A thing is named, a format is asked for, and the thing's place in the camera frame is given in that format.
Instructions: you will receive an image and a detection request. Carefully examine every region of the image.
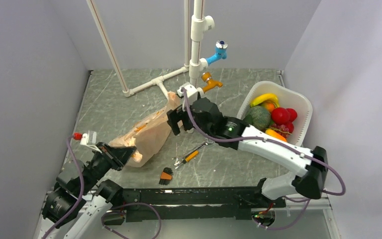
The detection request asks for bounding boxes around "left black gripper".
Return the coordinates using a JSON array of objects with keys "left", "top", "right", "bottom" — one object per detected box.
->
[{"left": 80, "top": 141, "right": 137, "bottom": 194}]

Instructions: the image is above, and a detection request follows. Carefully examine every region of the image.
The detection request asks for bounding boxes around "orange plastic bag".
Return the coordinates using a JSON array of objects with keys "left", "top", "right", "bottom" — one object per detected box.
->
[{"left": 109, "top": 92, "right": 181, "bottom": 167}]

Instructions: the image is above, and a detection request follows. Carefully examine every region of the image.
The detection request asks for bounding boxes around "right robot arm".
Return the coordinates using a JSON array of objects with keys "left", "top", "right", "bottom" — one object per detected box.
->
[{"left": 167, "top": 98, "right": 328, "bottom": 207}]

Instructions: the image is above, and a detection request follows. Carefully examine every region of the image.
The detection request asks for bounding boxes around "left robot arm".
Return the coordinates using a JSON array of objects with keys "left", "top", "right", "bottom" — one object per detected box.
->
[{"left": 39, "top": 142, "right": 136, "bottom": 239}]

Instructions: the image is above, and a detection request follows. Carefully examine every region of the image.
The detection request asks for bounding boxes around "green fake melon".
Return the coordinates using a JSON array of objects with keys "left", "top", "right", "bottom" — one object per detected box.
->
[{"left": 244, "top": 106, "right": 271, "bottom": 131}]

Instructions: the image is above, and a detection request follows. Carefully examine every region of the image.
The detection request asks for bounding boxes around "yellow fake banana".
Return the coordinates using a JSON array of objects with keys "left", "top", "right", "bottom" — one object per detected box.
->
[{"left": 250, "top": 93, "right": 280, "bottom": 108}]

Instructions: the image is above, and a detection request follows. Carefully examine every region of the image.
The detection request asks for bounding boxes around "fake orange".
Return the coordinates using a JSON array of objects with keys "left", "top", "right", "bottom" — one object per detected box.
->
[{"left": 261, "top": 101, "right": 276, "bottom": 113}]

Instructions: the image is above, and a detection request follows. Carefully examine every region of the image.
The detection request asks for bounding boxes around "yellow fake mango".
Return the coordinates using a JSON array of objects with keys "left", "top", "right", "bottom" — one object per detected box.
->
[{"left": 265, "top": 129, "right": 287, "bottom": 142}]

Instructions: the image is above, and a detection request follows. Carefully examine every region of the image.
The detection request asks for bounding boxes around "red fake apple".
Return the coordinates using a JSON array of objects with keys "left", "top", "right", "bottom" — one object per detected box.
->
[{"left": 271, "top": 108, "right": 289, "bottom": 125}]

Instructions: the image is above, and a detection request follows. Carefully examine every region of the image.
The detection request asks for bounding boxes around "red fake tomato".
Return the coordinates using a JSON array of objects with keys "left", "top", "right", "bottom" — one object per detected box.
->
[{"left": 286, "top": 108, "right": 298, "bottom": 122}]

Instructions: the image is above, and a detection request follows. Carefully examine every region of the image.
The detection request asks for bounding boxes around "silver combination wrench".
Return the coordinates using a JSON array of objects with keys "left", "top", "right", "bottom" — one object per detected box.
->
[{"left": 172, "top": 138, "right": 214, "bottom": 168}]

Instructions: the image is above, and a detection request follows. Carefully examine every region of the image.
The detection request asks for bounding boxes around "black orange hex key set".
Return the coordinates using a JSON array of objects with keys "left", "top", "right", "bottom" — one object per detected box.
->
[{"left": 159, "top": 167, "right": 173, "bottom": 185}]

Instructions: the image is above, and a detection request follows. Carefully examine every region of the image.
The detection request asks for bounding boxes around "orange tap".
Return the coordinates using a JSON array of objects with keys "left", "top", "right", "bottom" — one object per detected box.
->
[{"left": 201, "top": 72, "right": 223, "bottom": 93}]

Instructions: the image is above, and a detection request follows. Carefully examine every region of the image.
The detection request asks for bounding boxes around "blue tap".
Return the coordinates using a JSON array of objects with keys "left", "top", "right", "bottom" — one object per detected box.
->
[{"left": 206, "top": 40, "right": 228, "bottom": 66}]

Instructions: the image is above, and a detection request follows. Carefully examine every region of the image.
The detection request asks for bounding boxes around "white PVC pipe stand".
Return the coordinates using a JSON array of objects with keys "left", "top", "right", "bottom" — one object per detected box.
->
[{"left": 87, "top": 0, "right": 214, "bottom": 97}]

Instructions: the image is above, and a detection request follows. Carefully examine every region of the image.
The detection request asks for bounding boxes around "white plastic basket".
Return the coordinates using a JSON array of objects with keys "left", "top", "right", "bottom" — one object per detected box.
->
[{"left": 237, "top": 81, "right": 313, "bottom": 146}]

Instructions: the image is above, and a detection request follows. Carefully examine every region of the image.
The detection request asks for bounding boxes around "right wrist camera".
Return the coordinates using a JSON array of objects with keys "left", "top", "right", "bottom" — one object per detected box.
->
[{"left": 177, "top": 82, "right": 200, "bottom": 106}]

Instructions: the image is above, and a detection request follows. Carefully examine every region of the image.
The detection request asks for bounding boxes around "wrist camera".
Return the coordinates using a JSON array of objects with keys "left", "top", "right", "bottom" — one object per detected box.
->
[
  {"left": 73, "top": 130, "right": 97, "bottom": 147},
  {"left": 177, "top": 82, "right": 200, "bottom": 106}
]

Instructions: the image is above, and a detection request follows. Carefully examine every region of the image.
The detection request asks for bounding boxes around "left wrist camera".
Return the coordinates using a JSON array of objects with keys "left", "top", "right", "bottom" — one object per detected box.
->
[{"left": 73, "top": 130, "right": 97, "bottom": 147}]

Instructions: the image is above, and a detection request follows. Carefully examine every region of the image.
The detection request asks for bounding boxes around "orange handled screwdriver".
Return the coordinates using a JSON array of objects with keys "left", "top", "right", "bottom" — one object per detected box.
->
[{"left": 175, "top": 150, "right": 199, "bottom": 169}]

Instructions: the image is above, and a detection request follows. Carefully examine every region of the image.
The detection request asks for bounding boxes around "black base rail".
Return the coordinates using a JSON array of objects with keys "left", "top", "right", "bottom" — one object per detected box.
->
[{"left": 105, "top": 187, "right": 286, "bottom": 225}]

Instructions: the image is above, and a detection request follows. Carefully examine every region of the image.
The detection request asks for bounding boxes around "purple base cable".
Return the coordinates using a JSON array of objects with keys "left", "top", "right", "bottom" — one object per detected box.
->
[{"left": 100, "top": 202, "right": 162, "bottom": 239}]

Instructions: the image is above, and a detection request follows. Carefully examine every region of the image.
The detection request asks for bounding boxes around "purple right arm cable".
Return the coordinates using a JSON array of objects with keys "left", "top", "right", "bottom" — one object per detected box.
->
[{"left": 182, "top": 88, "right": 347, "bottom": 231}]

